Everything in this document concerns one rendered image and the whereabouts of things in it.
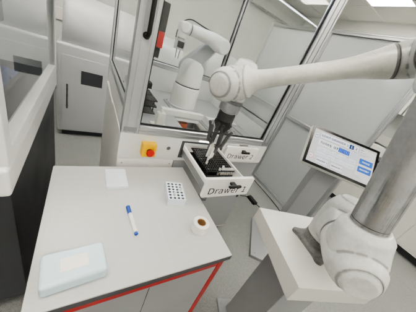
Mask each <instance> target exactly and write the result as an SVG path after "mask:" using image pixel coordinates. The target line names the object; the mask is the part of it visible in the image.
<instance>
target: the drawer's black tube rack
mask: <svg viewBox="0 0 416 312"><path fill-rule="evenodd" d="M191 149H192V151H193V152H190V154H191V155H192V156H193V158H194V159H195V161H196V163H197V164H198V165H199V167H200V169H201V170H202V172H203V174H204V175H205V176H206V177H232V176H233V175H231V174H230V175H220V173H219V175H217V172H207V171H206V169H219V168H222V167H223V166H225V168H231V166H230V165H229V164H228V163H227V161H226V160H225V159H224V158H223V157H222V156H221V155H220V154H219V152H218V151H217V152H216V153H215V154H214V156H213V157H212V158H211V159H209V161H208V163H207V164H206V160H207V157H206V153H207V151H208V149H200V148H191Z"/></svg>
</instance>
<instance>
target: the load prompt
mask: <svg viewBox="0 0 416 312"><path fill-rule="evenodd" d="M320 138H323V139H325V140H327V141H330V142H332V143H335V144H337V145H339V146H342V147H344V148H346V149H349V150H351V151H354V152H356V153H359V150H360V147H358V146H356V145H353V144H351V143H349V142H346V141H343V140H342V139H339V138H336V137H334V136H332V135H329V134H326V133H325V132H322V133H321V136H320Z"/></svg>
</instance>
